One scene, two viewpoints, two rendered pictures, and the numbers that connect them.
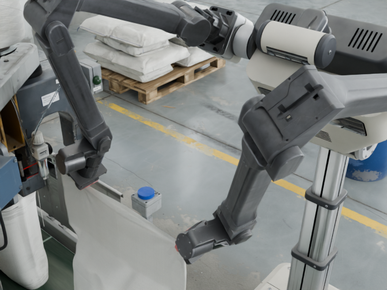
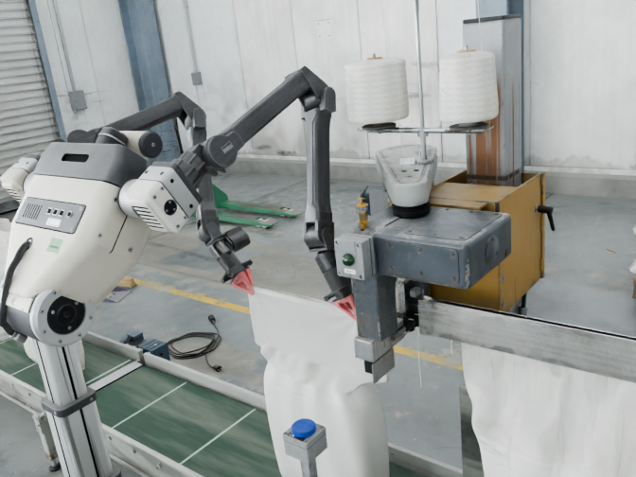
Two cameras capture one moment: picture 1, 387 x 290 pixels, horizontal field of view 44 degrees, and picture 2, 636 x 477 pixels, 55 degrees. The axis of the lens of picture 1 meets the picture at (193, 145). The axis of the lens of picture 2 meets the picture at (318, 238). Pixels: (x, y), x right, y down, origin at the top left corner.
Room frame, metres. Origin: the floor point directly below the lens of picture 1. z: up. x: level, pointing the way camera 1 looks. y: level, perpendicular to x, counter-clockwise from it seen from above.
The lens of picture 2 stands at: (2.66, 0.25, 1.75)
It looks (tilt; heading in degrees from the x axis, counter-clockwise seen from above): 18 degrees down; 180
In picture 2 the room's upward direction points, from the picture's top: 6 degrees counter-clockwise
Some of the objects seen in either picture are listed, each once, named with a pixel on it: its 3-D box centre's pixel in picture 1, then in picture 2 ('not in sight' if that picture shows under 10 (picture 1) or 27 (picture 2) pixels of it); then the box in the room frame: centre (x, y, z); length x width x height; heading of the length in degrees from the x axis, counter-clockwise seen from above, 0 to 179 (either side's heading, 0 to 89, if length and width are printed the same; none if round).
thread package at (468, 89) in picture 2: not in sight; (467, 85); (1.15, 0.65, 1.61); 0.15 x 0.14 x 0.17; 50
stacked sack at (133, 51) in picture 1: (132, 39); not in sight; (4.22, 0.58, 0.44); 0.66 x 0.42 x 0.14; 44
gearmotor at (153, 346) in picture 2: not in sight; (139, 349); (-0.17, -0.71, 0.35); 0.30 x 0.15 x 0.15; 50
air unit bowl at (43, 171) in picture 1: (42, 167); not in sight; (1.13, 0.43, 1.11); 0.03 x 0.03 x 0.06
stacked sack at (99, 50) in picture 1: (121, 45); not in sight; (4.37, 0.70, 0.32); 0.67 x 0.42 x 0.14; 144
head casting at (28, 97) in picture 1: (30, 102); (432, 271); (1.33, 0.51, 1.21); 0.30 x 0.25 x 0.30; 50
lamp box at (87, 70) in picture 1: (88, 76); (354, 256); (1.37, 0.33, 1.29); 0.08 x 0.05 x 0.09; 50
